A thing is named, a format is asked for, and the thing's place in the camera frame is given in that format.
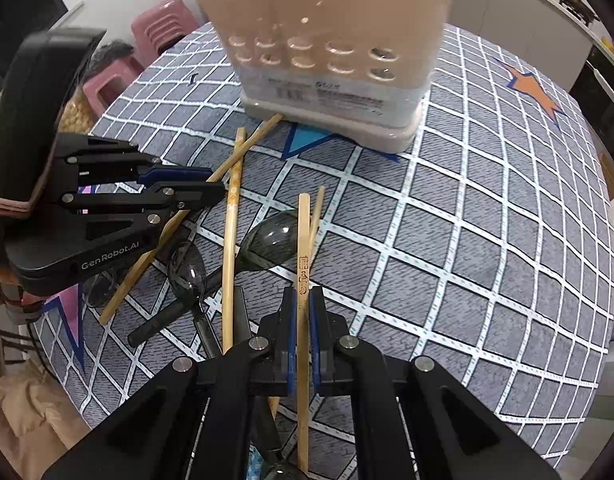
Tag white kitchen counter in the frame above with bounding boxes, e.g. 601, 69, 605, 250
432, 0, 604, 77

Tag black crumpled plastic bag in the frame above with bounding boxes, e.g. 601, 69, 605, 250
93, 42, 134, 62

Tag wooden chopstick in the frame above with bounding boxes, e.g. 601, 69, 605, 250
268, 186, 326, 418
297, 193, 312, 472
222, 127, 246, 356
98, 113, 284, 326

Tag dark translucent plastic spoon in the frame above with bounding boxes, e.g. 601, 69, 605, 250
128, 210, 304, 348
168, 241, 224, 359

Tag beige plastic utensil holder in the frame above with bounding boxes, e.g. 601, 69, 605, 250
193, 0, 458, 155

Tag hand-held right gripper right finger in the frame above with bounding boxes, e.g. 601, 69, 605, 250
310, 287, 562, 480

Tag two-handled cooking pot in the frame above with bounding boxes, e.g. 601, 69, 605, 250
558, 0, 601, 24

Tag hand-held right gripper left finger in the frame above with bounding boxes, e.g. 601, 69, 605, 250
42, 287, 298, 480

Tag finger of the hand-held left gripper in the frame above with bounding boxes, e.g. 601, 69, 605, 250
61, 181, 226, 215
57, 132, 214, 187

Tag beige paper bag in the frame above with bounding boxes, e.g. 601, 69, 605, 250
0, 375, 90, 463

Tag pink plastic stool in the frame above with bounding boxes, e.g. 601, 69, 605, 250
132, 0, 200, 56
82, 57, 144, 117

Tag black built-in oven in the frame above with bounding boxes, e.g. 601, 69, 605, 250
571, 45, 614, 163

